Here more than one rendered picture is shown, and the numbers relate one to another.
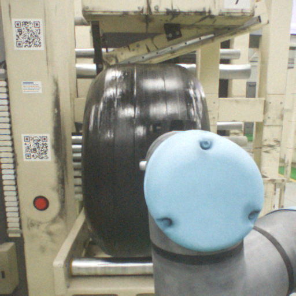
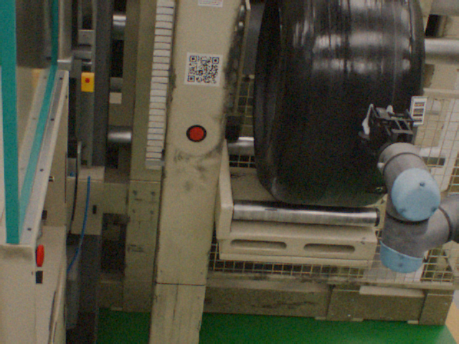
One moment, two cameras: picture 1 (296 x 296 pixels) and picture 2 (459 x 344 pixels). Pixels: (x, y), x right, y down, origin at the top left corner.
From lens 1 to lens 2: 1.34 m
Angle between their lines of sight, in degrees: 24
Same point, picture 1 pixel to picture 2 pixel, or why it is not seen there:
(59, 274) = (227, 218)
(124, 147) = (334, 106)
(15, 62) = not seen: outside the picture
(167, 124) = (396, 135)
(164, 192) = (404, 201)
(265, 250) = (439, 219)
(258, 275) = (433, 231)
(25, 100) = (199, 13)
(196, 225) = (412, 212)
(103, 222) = (297, 173)
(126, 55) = not seen: outside the picture
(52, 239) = (202, 175)
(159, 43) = not seen: outside the picture
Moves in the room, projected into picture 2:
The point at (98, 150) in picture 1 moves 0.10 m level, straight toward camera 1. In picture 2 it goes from (308, 106) to (323, 132)
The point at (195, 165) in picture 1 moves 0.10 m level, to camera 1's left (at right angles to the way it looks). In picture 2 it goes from (416, 192) to (355, 188)
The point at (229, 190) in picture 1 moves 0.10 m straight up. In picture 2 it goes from (427, 201) to (442, 149)
